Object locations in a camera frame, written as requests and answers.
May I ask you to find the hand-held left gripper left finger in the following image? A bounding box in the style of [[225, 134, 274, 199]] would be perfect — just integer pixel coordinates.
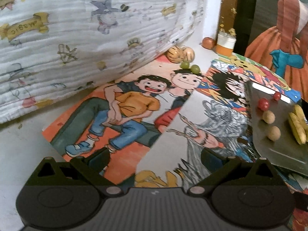
[[26, 147, 124, 195]]

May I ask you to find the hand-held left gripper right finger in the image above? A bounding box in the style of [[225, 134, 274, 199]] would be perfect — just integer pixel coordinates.
[[188, 147, 287, 195]]

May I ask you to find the metal tray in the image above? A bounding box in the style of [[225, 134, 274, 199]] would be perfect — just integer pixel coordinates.
[[244, 80, 308, 174]]

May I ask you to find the brown longan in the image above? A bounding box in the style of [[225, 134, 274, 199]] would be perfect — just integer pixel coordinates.
[[262, 111, 276, 124], [268, 126, 281, 141]]

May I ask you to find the yellow speckled banana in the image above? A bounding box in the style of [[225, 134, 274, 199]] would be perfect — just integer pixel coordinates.
[[288, 113, 308, 145]]

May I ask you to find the greenish banana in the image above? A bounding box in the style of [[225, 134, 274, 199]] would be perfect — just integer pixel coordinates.
[[293, 104, 305, 121]]

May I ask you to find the grey haired cartoon poster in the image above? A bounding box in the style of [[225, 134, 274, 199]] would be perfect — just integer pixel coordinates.
[[136, 96, 265, 188]]

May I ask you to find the orange cartoon boys poster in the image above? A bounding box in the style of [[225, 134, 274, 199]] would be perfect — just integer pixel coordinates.
[[42, 69, 196, 187]]

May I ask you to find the colourful cartoon printed cloth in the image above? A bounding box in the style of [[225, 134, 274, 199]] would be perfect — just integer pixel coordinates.
[[200, 53, 308, 231]]

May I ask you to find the white and orange jar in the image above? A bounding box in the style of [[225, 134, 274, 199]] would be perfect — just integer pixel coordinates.
[[215, 31, 237, 55]]

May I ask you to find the small brown apple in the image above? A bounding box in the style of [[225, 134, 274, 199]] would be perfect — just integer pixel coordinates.
[[202, 37, 216, 50]]

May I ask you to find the white cartoon printed blanket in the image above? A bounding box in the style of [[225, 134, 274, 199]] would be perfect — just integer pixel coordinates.
[[0, 0, 208, 126]]

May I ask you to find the orange dress wall poster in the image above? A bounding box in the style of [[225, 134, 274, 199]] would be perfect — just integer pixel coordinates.
[[244, 0, 308, 101]]

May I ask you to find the wooden door frame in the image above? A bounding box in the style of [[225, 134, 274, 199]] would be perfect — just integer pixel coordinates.
[[218, 0, 241, 37]]

